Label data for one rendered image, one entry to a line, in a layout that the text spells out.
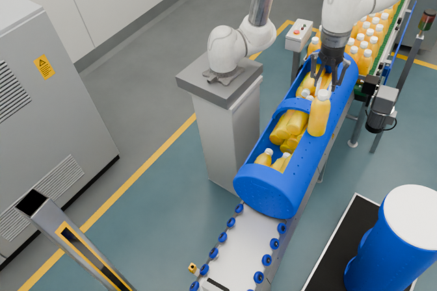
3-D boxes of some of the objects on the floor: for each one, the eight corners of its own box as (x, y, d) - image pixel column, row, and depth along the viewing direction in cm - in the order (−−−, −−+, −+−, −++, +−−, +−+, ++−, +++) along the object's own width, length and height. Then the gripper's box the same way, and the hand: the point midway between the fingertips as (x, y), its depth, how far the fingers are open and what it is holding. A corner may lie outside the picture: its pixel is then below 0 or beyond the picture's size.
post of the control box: (285, 139, 297) (294, 43, 221) (287, 136, 299) (296, 39, 223) (289, 141, 295) (300, 44, 219) (291, 138, 297) (302, 41, 221)
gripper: (304, 41, 112) (297, 95, 129) (357, 54, 105) (342, 108, 123) (313, 28, 116) (304, 82, 133) (363, 41, 109) (348, 95, 127)
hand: (324, 88), depth 126 cm, fingers closed on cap, 4 cm apart
